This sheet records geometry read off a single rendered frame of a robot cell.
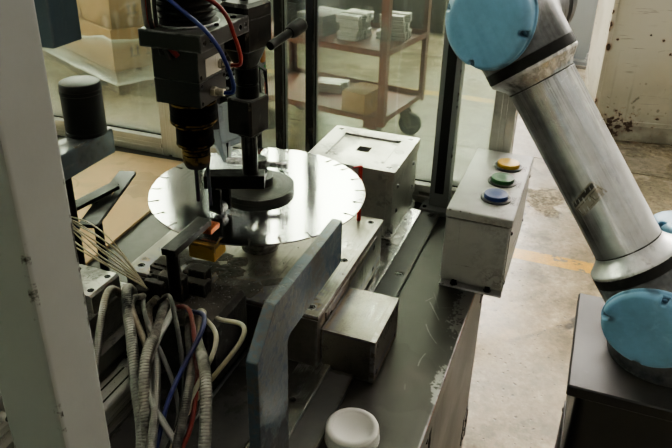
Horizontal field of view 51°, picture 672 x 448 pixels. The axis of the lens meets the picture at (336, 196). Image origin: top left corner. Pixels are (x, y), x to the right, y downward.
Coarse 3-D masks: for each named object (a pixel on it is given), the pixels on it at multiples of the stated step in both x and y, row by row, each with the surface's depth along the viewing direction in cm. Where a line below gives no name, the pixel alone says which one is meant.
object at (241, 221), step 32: (288, 160) 118; (320, 160) 118; (160, 192) 106; (192, 192) 106; (320, 192) 107; (352, 192) 107; (224, 224) 98; (256, 224) 98; (288, 224) 98; (320, 224) 98
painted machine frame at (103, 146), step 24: (48, 0) 76; (72, 0) 79; (48, 24) 76; (72, 24) 80; (72, 96) 96; (96, 96) 98; (72, 120) 98; (96, 120) 99; (72, 144) 98; (96, 144) 101; (72, 168) 97; (72, 192) 101
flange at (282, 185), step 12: (276, 180) 108; (288, 180) 108; (240, 192) 104; (252, 192) 104; (264, 192) 104; (276, 192) 105; (288, 192) 105; (240, 204) 103; (252, 204) 103; (264, 204) 103
